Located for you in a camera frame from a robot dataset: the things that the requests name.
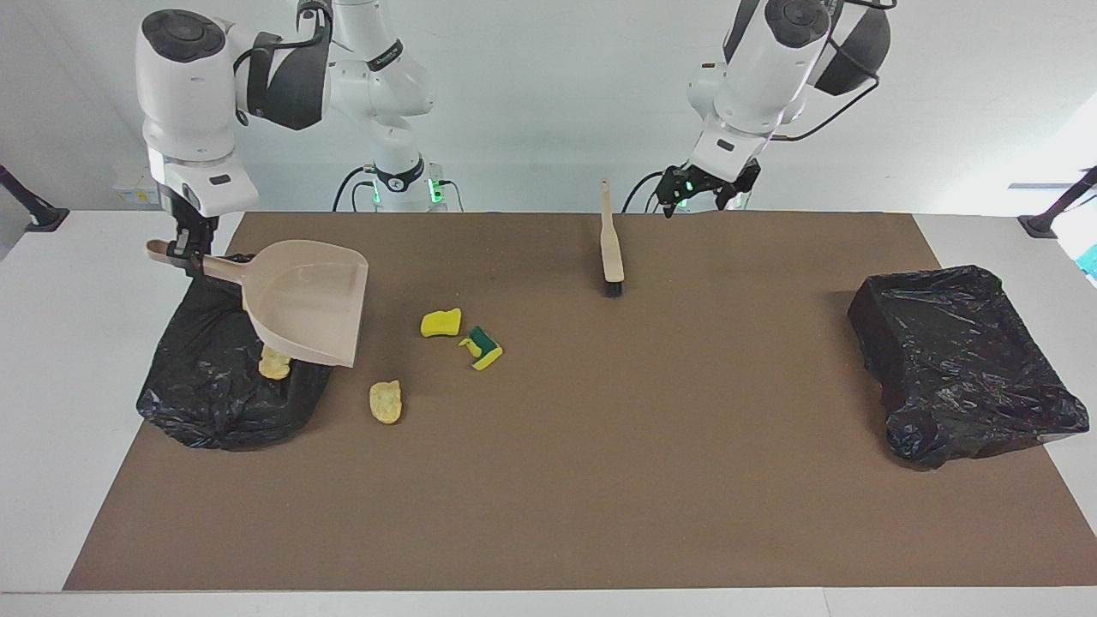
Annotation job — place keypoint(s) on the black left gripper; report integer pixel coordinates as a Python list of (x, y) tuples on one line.
[(716, 180)]

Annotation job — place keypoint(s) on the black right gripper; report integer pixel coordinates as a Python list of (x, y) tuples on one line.
[(195, 230)]

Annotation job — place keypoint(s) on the beige hand brush black bristles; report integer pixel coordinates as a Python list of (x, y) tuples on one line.
[(612, 257)]

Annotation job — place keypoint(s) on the beige plastic dustpan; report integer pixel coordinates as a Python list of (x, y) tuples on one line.
[(308, 300)]

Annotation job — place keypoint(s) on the striped croissant piece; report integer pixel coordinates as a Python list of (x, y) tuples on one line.
[(274, 364)]

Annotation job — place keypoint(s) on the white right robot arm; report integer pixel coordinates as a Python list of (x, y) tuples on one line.
[(188, 103)]

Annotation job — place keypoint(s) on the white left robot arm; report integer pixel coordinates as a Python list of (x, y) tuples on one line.
[(763, 77)]

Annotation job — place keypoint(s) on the bin with black trash bag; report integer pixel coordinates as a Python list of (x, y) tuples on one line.
[(960, 360), (214, 403)]

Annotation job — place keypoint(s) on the pale flat bread piece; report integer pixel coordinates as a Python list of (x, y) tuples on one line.
[(386, 403)]

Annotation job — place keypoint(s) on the green and yellow sponge piece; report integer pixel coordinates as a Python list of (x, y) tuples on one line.
[(486, 350)]

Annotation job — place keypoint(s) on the brown table mat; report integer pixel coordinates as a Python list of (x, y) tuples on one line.
[(548, 514)]

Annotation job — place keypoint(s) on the teal object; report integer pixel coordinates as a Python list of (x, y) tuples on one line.
[(1090, 261)]

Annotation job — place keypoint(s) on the white wall socket box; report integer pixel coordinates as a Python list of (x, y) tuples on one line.
[(141, 195)]

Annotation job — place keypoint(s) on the black camera stand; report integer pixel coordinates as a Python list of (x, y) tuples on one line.
[(38, 218), (1041, 224)]

